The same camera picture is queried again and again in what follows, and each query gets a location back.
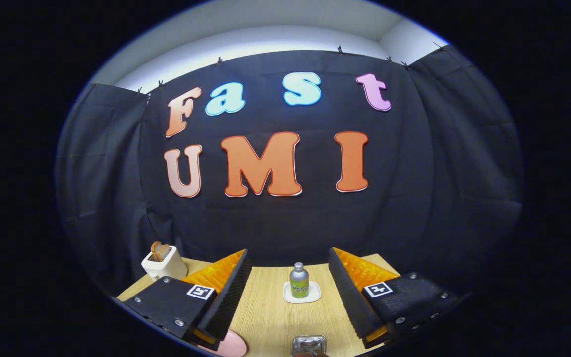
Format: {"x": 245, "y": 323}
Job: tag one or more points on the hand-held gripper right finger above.
{"x": 347, "y": 297}

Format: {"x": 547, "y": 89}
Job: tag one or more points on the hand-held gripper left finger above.
{"x": 228, "y": 297}

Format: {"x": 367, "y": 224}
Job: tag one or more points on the white square coaster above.
{"x": 315, "y": 296}

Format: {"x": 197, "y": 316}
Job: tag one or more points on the pink round plate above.
{"x": 233, "y": 346}

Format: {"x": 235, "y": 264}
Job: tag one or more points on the green label soda bottle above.
{"x": 299, "y": 285}

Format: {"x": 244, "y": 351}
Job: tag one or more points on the white toaster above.
{"x": 166, "y": 268}

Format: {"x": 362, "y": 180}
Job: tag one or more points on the brown toast slices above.
{"x": 159, "y": 252}

